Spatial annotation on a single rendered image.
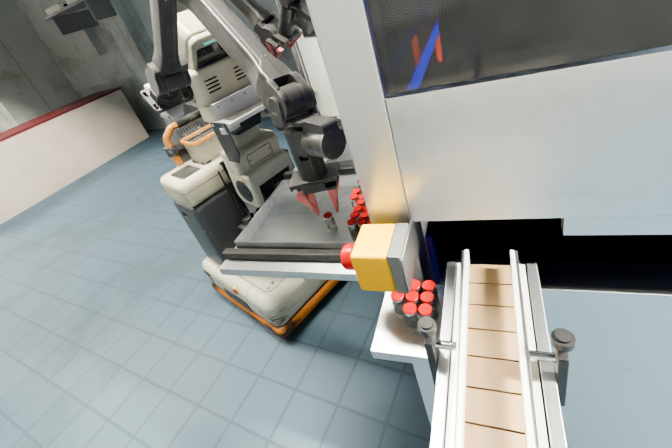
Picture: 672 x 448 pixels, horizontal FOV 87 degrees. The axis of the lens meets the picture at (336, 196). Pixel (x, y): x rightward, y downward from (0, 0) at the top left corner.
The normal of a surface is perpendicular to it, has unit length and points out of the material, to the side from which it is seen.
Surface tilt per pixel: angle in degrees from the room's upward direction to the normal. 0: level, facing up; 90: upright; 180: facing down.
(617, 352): 90
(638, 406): 90
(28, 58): 90
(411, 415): 0
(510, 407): 0
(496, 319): 0
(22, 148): 90
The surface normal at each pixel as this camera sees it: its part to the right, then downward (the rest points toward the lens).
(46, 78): 0.86, 0.03
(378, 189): -0.30, 0.58
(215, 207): 0.72, 0.18
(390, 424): -0.28, -0.81
